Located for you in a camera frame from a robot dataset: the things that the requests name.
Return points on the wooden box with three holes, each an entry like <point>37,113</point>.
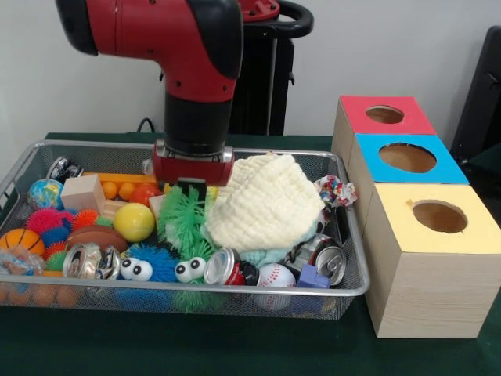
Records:
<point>423,274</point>

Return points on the red crushed can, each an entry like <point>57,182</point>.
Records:
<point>231,268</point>

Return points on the white toy baseball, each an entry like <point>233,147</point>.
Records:
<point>276,276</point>

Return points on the mint green knitted cloth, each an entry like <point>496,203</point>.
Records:
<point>266,255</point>

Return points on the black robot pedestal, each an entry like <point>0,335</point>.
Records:
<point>270,78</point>

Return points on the shallow clear mesh bin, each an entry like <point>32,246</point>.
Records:
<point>348,258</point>

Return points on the dark green table cloth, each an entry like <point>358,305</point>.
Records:
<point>235,345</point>

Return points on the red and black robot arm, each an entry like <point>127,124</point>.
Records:
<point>172,55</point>

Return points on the pale wooden cube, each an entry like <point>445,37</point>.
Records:
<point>82,193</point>

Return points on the cream knitted cloth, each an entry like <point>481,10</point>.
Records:
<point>262,204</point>

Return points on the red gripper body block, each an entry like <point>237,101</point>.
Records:
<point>192,168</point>

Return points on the blue spiky ball with eyes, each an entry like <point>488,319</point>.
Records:
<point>153,262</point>

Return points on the silver crushed can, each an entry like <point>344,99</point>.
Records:
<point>329,262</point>

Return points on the plain yellow ball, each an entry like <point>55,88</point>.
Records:
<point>134,222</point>

